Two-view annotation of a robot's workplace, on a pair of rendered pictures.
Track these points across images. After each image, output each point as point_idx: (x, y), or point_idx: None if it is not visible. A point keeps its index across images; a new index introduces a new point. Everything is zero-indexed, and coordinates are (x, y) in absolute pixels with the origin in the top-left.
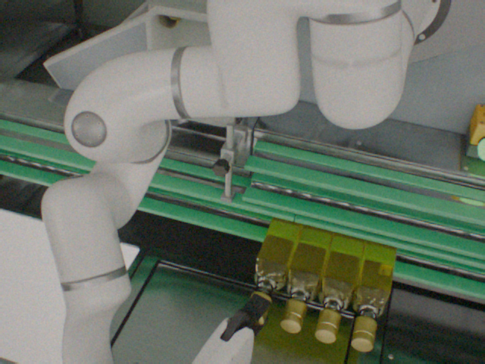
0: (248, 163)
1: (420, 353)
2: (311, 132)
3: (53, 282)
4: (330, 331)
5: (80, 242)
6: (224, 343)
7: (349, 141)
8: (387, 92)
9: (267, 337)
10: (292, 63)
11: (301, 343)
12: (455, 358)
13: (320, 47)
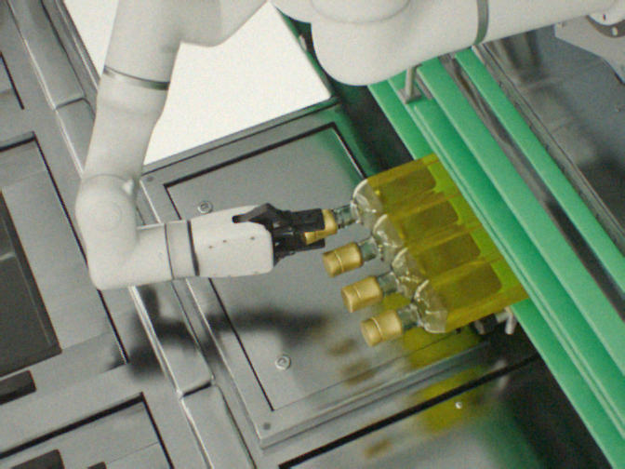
0: (423, 67)
1: (496, 431)
2: (531, 78)
3: (219, 73)
4: (349, 298)
5: (126, 34)
6: (230, 223)
7: (559, 117)
8: (349, 57)
9: (347, 278)
10: None
11: (371, 310)
12: (526, 468)
13: None
